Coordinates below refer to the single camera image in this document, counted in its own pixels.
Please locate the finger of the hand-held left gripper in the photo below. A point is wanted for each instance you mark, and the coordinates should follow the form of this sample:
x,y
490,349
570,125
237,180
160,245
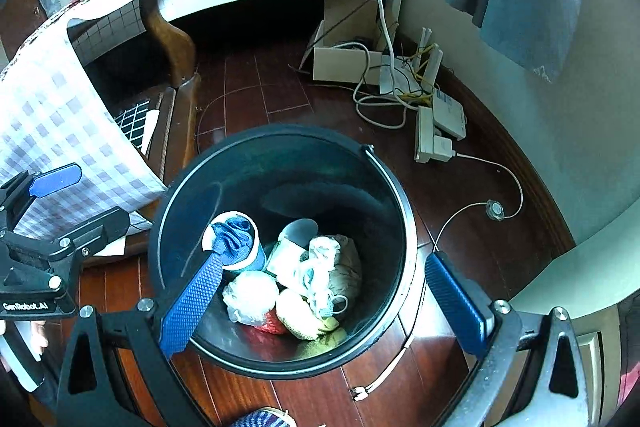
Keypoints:
x,y
55,179
100,227

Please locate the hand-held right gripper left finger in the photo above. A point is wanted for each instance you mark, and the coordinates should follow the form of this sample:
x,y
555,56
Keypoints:
x,y
192,302

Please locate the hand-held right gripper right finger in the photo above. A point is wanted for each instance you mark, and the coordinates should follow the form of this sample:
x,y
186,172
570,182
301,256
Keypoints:
x,y
455,307

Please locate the clear plastic bag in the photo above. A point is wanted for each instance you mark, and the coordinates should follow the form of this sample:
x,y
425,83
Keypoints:
x,y
252,294

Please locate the blue cloth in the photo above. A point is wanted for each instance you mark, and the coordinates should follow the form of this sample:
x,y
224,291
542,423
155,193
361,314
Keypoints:
x,y
232,239

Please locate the blue paper cup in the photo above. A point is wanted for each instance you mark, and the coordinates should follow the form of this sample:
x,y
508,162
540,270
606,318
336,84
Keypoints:
x,y
257,257

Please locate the red plastic bag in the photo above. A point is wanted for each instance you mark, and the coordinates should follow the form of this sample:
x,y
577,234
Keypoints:
x,y
270,324

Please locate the white paper cup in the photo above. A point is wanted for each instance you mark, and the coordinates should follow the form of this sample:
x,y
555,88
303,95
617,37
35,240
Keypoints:
x,y
285,262

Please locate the yellow cloth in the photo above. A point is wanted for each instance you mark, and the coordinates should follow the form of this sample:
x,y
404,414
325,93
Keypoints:
x,y
300,314

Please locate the black plastic bucket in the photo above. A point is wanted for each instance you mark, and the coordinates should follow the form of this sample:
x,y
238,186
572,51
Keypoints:
x,y
280,167

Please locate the person's left hand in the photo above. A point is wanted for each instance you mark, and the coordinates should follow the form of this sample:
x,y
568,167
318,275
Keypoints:
x,y
39,337

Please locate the checkered tablecloth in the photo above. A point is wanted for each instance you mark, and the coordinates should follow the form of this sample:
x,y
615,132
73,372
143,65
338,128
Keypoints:
x,y
60,117

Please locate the striped slipper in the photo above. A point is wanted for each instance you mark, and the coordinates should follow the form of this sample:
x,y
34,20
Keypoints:
x,y
262,419

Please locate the white charger plug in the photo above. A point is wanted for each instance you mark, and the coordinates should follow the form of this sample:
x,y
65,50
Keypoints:
x,y
443,148

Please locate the wooden door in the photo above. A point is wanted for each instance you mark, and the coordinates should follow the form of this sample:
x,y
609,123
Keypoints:
x,y
20,22

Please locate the white power strip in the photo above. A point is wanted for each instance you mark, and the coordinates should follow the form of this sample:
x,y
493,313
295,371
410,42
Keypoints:
x,y
425,137

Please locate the white box with blue label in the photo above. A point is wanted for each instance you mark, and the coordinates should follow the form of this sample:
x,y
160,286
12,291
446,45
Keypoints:
x,y
447,109

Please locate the white router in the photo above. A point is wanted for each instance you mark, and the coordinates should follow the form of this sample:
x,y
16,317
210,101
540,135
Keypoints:
x,y
395,77

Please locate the cardboard box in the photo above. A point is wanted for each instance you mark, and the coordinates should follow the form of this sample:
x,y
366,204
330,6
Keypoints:
x,y
340,64

